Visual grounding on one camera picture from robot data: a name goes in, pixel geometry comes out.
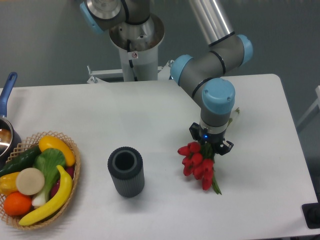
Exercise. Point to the green bok choy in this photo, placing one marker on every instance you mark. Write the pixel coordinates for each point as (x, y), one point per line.
(47, 163)

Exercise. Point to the orange fruit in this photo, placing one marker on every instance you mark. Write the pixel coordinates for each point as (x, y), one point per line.
(17, 204)

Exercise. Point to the beige round disc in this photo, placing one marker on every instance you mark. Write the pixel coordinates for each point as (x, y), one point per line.
(30, 181)

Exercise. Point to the yellow plastic banana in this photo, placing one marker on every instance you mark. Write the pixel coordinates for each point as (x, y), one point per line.
(46, 210)

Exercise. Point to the yellow squash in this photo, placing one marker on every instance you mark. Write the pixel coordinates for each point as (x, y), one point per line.
(49, 141)

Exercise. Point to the woven wicker basket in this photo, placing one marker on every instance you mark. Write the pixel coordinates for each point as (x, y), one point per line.
(29, 142)

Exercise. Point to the dark grey ribbed vase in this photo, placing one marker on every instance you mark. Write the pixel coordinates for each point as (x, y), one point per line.
(125, 165)

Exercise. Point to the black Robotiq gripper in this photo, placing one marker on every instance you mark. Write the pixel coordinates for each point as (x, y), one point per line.
(202, 132)

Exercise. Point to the purple vegetable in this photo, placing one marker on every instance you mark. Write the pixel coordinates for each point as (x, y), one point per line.
(64, 184)

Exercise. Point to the red tulip bouquet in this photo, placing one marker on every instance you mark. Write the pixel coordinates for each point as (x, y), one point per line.
(199, 160)

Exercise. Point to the white frame at right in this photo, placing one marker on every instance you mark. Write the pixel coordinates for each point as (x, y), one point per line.
(310, 113)

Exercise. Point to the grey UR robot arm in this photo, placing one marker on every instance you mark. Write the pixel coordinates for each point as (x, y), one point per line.
(137, 34)

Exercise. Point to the black device at edge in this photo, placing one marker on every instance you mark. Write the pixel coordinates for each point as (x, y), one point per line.
(311, 212)

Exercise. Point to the blue handled saucepan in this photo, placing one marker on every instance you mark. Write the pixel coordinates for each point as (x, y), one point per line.
(9, 138)

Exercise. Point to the green cucumber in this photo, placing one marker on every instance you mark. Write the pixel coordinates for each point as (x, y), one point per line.
(22, 161)

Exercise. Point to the yellow bell pepper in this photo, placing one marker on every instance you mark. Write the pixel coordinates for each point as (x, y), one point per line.
(8, 183)

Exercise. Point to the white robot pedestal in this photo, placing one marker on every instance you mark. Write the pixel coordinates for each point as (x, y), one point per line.
(136, 66)

